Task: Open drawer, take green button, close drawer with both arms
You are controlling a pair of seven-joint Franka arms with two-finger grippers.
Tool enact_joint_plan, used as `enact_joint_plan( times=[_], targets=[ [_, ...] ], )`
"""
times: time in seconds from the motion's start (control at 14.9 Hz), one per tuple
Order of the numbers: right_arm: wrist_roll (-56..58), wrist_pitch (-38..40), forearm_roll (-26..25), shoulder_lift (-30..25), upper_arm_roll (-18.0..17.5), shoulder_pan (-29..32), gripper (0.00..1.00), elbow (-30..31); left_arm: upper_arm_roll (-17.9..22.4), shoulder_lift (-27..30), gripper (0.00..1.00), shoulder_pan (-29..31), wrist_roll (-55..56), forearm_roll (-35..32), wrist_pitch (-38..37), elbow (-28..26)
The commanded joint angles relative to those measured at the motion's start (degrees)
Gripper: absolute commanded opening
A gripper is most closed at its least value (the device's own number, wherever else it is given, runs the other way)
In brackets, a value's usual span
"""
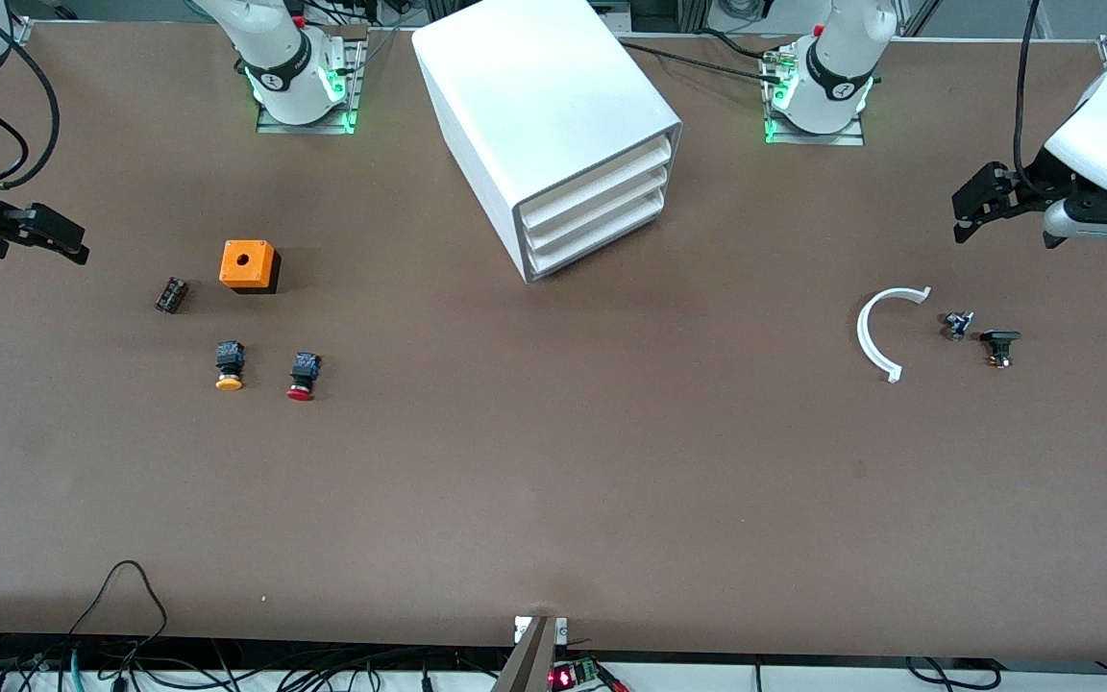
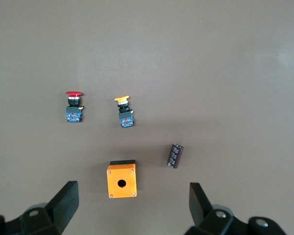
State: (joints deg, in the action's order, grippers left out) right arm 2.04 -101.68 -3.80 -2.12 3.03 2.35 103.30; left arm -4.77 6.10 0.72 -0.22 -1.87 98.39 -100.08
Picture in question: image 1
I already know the yellow push button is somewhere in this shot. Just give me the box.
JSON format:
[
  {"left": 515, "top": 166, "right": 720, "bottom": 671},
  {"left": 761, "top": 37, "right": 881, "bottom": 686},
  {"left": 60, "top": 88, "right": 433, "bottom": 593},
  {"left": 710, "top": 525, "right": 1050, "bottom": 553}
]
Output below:
[{"left": 214, "top": 340, "right": 247, "bottom": 392}]

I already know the red push button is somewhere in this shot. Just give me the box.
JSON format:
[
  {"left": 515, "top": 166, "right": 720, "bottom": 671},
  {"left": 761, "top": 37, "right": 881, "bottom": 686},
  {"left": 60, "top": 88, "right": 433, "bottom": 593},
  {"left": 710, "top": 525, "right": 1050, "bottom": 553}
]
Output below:
[{"left": 285, "top": 352, "right": 323, "bottom": 402}]

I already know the white middle cabinet drawer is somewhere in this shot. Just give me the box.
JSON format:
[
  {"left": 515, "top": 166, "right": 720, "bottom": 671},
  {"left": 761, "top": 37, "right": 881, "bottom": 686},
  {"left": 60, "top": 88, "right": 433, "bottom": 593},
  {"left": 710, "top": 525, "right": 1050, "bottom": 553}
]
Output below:
[{"left": 522, "top": 161, "right": 676, "bottom": 254}]

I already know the white highest cabinet drawer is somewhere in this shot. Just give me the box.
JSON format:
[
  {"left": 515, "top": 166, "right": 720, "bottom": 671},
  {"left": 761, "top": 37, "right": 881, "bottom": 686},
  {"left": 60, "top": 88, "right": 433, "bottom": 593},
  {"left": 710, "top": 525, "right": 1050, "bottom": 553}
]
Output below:
[{"left": 519, "top": 135, "right": 676, "bottom": 230}]

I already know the white drawer cabinet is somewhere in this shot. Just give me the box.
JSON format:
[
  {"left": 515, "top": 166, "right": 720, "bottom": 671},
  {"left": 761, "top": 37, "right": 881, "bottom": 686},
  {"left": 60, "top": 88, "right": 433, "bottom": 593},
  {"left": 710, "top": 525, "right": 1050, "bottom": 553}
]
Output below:
[{"left": 412, "top": 0, "right": 684, "bottom": 284}]

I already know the white curved plastic arc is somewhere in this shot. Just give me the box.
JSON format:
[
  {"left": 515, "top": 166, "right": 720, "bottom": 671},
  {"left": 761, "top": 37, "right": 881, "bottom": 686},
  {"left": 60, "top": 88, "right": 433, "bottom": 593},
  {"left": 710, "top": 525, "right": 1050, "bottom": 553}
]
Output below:
[{"left": 856, "top": 285, "right": 932, "bottom": 384}]

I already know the orange box with hole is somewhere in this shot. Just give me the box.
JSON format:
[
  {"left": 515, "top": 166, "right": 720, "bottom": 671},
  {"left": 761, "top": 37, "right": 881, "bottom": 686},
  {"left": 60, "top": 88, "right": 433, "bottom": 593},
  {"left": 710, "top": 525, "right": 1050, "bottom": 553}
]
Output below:
[{"left": 219, "top": 240, "right": 282, "bottom": 295}]

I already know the circuit board with red light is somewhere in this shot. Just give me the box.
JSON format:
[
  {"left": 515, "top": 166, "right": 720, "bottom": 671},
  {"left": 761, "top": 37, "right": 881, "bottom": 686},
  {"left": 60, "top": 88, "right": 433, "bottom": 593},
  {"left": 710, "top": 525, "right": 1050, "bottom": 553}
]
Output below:
[{"left": 547, "top": 656, "right": 629, "bottom": 692}]

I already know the brown support bar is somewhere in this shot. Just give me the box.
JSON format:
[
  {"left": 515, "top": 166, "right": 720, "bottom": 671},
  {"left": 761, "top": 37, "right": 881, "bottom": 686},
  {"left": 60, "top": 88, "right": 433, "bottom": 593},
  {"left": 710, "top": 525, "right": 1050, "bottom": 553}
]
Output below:
[{"left": 491, "top": 617, "right": 556, "bottom": 692}]

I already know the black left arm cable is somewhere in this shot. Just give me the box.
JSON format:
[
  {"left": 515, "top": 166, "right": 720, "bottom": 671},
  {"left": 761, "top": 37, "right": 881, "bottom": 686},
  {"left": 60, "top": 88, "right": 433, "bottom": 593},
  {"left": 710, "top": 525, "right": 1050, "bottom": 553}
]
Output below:
[{"left": 1012, "top": 0, "right": 1045, "bottom": 198}]

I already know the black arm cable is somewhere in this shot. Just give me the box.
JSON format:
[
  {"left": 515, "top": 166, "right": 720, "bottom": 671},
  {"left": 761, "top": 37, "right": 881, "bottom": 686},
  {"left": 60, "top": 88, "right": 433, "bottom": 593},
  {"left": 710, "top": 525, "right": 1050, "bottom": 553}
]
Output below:
[
  {"left": 1012, "top": 0, "right": 1045, "bottom": 198},
  {"left": 0, "top": 34, "right": 62, "bottom": 190}
]

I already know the black switch part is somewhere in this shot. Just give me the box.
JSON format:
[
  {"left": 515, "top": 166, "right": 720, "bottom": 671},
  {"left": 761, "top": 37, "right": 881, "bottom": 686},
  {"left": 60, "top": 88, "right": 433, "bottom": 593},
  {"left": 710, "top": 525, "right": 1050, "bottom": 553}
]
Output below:
[{"left": 980, "top": 330, "right": 1022, "bottom": 370}]

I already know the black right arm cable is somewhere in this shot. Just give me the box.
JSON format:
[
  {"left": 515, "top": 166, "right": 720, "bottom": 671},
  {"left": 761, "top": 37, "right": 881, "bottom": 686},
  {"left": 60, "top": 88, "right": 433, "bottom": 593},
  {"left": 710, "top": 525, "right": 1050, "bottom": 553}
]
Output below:
[{"left": 0, "top": 34, "right": 62, "bottom": 190}]

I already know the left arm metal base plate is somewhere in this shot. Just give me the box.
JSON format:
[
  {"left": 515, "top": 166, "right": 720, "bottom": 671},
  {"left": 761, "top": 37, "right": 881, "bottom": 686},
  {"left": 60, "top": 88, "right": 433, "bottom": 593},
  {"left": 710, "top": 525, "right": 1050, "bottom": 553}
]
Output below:
[{"left": 762, "top": 43, "right": 867, "bottom": 147}]

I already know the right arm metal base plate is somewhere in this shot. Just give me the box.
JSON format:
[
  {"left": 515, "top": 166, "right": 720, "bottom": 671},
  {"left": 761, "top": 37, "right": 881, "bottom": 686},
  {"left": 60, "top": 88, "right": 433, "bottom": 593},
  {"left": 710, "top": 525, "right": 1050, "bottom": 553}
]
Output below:
[{"left": 256, "top": 38, "right": 368, "bottom": 136}]

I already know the thin black cable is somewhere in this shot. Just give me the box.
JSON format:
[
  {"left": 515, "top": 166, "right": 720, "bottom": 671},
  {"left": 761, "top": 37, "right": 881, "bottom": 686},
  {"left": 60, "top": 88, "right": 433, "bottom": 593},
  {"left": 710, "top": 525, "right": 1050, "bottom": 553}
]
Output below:
[
  {"left": 693, "top": 27, "right": 777, "bottom": 61},
  {"left": 619, "top": 40, "right": 787, "bottom": 86}
]

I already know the black looped cable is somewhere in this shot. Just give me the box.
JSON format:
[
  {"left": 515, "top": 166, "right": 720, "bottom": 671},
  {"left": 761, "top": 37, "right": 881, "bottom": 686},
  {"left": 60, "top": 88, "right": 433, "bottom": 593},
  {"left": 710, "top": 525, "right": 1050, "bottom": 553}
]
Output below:
[{"left": 66, "top": 560, "right": 170, "bottom": 664}]

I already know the black coiled cable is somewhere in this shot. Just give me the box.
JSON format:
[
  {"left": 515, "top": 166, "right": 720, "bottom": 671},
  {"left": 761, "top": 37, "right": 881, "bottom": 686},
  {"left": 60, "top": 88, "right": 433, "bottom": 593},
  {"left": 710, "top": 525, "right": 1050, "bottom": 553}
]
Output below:
[{"left": 904, "top": 656, "right": 1004, "bottom": 691}]

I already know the small metal bracket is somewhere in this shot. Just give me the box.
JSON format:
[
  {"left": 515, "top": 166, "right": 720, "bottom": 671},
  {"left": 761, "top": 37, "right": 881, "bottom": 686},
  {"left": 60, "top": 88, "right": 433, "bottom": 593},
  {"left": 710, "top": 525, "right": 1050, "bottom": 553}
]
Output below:
[{"left": 514, "top": 615, "right": 570, "bottom": 645}]

